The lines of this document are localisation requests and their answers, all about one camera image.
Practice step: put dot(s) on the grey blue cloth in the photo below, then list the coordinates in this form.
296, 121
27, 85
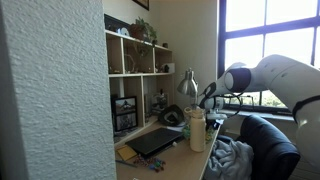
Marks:
230, 160

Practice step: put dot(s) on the silver desk lamp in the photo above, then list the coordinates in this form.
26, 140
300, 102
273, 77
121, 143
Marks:
188, 86

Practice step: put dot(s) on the black double photo frame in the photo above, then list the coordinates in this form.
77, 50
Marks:
125, 113

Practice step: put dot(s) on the yellow notepad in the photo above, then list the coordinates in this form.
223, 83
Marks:
126, 152

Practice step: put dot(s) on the white card box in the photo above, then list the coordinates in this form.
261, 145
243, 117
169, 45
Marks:
171, 67

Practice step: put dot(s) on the dark window frame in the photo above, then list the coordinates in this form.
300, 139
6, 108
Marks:
222, 36

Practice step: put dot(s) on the colourful bead toy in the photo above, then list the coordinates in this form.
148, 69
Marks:
153, 163

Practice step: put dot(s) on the papers with blue print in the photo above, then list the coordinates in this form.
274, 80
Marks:
176, 126

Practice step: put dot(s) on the small dark jar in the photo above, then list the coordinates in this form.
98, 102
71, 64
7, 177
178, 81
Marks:
154, 42
165, 45

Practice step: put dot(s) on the framed wall picture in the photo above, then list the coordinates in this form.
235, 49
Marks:
141, 3

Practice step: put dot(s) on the cream insulated water bottle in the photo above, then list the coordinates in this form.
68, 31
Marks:
197, 131

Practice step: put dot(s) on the dark pen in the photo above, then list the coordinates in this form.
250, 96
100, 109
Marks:
126, 163

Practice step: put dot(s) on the small white round cap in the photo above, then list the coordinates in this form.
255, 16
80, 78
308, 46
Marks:
174, 144

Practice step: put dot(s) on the potted green plant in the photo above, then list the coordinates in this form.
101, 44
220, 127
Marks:
142, 30

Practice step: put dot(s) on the black leather chair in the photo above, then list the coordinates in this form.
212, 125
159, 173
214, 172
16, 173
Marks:
270, 146

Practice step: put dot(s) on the wooden shelf unit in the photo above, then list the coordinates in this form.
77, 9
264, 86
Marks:
131, 76

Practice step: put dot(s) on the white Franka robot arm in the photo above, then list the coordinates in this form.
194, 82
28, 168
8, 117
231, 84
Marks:
286, 80

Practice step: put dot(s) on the white sculptural shelf ornament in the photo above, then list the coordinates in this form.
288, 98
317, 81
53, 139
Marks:
130, 63

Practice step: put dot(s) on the black figurine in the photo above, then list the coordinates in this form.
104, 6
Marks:
166, 68

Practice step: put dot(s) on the green yellow pom-pom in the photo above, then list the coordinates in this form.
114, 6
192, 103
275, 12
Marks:
210, 134

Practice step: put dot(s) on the tall dark picture frame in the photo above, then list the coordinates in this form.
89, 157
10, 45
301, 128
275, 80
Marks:
115, 24

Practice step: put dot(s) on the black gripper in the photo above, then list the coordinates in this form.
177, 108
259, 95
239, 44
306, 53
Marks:
215, 124

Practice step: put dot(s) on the black closed laptop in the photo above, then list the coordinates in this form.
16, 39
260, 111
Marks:
154, 140

